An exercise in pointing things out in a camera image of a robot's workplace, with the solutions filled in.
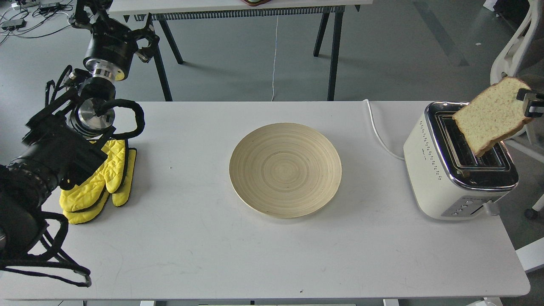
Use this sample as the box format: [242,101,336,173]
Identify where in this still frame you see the background table black legs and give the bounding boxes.
[107,0,374,102]

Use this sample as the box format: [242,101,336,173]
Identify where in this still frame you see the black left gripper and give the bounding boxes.
[70,0,160,81]

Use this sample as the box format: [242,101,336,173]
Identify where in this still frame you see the round bamboo plate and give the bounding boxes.
[229,122,343,218]

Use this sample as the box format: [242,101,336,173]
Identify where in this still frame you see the cream two-slot toaster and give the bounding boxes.
[403,102,519,221]

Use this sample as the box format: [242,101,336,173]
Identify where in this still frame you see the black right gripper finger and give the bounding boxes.
[516,88,544,118]

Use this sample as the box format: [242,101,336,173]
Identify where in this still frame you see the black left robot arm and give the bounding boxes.
[1,0,159,287]

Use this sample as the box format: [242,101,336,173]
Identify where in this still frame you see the white toaster power cable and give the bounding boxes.
[363,99,405,161]

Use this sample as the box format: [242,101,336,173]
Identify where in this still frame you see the slice of bread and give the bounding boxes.
[453,77,532,157]

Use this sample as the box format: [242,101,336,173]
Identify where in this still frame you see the floor cables and adapters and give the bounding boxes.
[0,0,74,45]

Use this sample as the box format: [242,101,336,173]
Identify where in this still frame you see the yellow oven mitt top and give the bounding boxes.
[59,140,128,213]

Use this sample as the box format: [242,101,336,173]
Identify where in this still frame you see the thin white hanging cable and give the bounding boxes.
[271,15,279,102]

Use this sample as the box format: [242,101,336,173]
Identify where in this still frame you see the brown object on background table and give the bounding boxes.
[242,0,270,6]

